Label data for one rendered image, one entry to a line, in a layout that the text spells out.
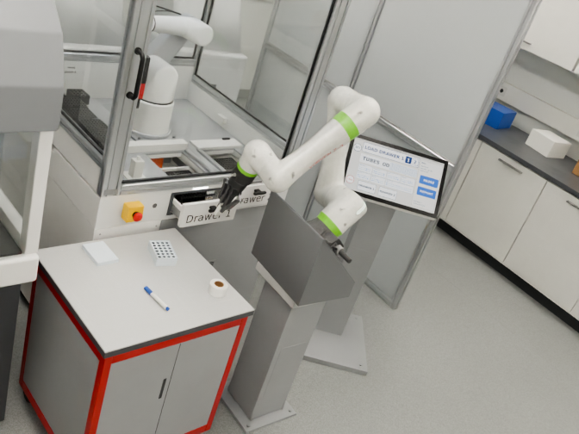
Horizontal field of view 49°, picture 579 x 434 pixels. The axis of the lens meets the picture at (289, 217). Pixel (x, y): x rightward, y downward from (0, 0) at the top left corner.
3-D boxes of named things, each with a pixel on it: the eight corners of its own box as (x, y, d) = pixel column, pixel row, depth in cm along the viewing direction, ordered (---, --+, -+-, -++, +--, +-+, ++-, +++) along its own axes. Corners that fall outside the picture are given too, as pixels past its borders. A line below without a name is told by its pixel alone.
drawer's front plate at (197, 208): (233, 219, 287) (239, 198, 282) (178, 227, 267) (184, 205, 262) (231, 217, 288) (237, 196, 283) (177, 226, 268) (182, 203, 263)
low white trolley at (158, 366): (208, 444, 279) (254, 309, 244) (72, 505, 237) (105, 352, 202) (142, 357, 312) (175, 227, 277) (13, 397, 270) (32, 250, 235)
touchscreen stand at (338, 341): (365, 375, 350) (439, 219, 303) (287, 355, 345) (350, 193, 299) (360, 320, 394) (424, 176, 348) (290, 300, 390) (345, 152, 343)
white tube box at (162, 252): (176, 265, 253) (177, 257, 252) (155, 266, 249) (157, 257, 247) (167, 247, 262) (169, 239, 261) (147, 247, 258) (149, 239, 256)
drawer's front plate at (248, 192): (274, 202, 313) (280, 182, 308) (227, 208, 293) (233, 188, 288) (271, 201, 314) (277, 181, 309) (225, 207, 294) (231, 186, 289)
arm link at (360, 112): (372, 109, 259) (361, 85, 252) (390, 119, 249) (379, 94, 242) (338, 136, 257) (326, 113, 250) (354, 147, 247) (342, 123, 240)
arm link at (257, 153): (264, 131, 250) (245, 136, 241) (283, 154, 246) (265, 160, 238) (248, 155, 258) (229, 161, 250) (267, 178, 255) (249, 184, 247)
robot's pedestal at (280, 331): (295, 415, 309) (348, 291, 275) (245, 434, 290) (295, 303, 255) (261, 373, 328) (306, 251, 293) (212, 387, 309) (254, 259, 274)
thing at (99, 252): (118, 262, 244) (119, 258, 243) (96, 266, 238) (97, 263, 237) (102, 244, 251) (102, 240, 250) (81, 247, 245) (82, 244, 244)
